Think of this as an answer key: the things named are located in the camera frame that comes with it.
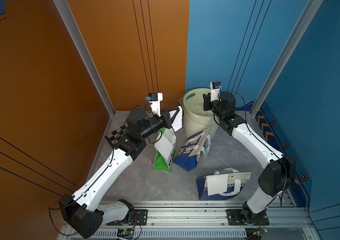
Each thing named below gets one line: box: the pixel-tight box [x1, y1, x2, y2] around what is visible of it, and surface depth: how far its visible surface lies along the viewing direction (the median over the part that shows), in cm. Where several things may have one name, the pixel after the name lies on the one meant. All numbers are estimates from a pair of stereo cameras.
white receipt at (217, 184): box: [206, 174, 229, 196], surface depth 66 cm
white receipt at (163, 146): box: [154, 134, 174, 160], surface depth 80 cm
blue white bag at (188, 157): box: [173, 126, 213, 172], surface depth 83 cm
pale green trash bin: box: [182, 88, 219, 139], surface depth 84 cm
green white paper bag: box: [153, 127, 177, 172], surface depth 89 cm
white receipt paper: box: [169, 105, 183, 132], surface depth 64 cm
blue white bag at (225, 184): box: [196, 168, 252, 201], surface depth 65 cm
